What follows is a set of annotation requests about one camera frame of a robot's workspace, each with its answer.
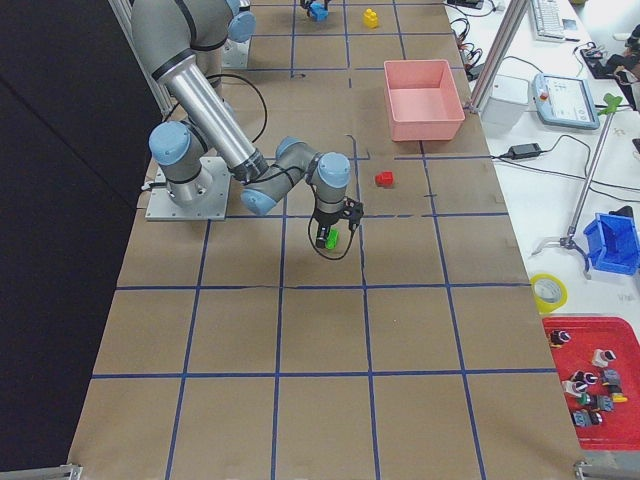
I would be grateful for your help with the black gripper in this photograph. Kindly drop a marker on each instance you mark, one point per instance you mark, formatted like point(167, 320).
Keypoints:
point(325, 219)

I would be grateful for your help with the green toy block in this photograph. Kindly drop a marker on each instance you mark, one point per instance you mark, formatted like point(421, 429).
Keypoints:
point(332, 239)

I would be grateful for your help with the red toy block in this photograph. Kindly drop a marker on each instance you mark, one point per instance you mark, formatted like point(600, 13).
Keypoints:
point(384, 179)

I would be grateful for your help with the yellow toy block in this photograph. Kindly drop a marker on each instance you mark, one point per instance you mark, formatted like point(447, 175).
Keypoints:
point(370, 18)

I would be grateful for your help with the blue toy block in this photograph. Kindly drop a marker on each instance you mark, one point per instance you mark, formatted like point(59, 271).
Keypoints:
point(318, 12)

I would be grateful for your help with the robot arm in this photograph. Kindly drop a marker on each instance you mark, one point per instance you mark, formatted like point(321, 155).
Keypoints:
point(168, 36)

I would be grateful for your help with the pink plastic box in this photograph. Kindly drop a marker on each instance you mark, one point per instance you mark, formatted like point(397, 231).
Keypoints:
point(422, 100)

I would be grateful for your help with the white box device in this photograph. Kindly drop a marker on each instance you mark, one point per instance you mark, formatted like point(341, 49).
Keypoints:
point(507, 102)

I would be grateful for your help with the black power adapter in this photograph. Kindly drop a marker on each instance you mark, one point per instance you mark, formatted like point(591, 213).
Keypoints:
point(524, 151)

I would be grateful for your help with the yellow tape roll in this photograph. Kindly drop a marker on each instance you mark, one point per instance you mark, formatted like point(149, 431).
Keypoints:
point(549, 292)

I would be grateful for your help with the teach pendant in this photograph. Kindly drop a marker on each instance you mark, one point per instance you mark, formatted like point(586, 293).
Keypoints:
point(564, 102)

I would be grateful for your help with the blue storage bin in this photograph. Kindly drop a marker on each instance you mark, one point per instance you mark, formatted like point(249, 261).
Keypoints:
point(613, 244)

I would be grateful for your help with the red plastic tray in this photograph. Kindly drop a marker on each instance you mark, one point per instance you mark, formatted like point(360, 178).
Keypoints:
point(597, 360)

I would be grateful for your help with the white keyboard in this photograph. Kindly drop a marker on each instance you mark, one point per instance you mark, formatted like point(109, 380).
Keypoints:
point(546, 20)

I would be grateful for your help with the metal reacher grabber tool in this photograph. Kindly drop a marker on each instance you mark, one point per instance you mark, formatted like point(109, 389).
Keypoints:
point(567, 242)

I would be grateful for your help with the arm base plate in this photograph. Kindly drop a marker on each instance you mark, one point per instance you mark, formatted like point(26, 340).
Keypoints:
point(204, 198)
point(235, 55)

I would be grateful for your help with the aluminium frame upright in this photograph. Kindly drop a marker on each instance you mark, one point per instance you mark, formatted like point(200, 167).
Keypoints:
point(505, 34)

